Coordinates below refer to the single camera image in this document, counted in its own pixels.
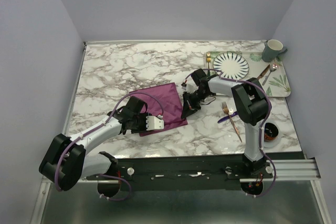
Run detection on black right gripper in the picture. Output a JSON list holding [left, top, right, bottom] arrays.
[[181, 89, 210, 120]]

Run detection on purple satin napkin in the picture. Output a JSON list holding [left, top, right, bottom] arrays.
[[133, 82, 188, 137]]

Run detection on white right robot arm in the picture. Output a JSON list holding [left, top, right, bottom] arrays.
[[181, 69, 271, 178]]

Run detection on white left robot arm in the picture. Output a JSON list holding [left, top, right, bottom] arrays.
[[38, 96, 150, 191]]

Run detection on rose gold fork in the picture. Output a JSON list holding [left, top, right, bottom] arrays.
[[222, 102, 243, 143]]

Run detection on gold spoon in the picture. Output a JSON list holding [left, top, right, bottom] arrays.
[[206, 52, 211, 69]]

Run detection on leaf pattern serving tray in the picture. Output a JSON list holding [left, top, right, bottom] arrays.
[[205, 51, 291, 98]]

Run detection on striped white blue plate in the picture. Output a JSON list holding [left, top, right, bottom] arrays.
[[213, 52, 249, 80]]

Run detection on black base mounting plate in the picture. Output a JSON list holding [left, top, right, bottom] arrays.
[[85, 155, 276, 191]]

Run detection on silver spoon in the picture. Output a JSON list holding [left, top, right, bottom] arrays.
[[262, 64, 278, 86]]

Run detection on grey green mug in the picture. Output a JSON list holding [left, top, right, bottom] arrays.
[[261, 39, 288, 62]]

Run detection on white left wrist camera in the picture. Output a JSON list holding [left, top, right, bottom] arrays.
[[145, 115, 164, 131]]

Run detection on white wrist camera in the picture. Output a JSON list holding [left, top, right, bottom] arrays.
[[182, 83, 196, 93], [145, 115, 164, 131]]

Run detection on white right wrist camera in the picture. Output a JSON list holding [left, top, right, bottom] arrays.
[[182, 83, 196, 93]]

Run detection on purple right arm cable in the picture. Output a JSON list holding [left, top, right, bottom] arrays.
[[183, 68, 278, 198]]

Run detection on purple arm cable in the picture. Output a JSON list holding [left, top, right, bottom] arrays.
[[183, 68, 278, 198], [54, 93, 165, 201]]

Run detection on purple handled knife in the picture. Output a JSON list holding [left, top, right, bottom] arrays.
[[217, 110, 238, 123]]

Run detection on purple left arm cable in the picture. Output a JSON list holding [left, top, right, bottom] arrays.
[[54, 93, 165, 201]]

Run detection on brown handled knife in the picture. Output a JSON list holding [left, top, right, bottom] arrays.
[[257, 65, 270, 80]]

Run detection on round table cable hole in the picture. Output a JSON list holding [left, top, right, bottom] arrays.
[[264, 121, 282, 148]]

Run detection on aluminium frame rail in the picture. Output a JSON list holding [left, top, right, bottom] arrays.
[[59, 155, 321, 184]]

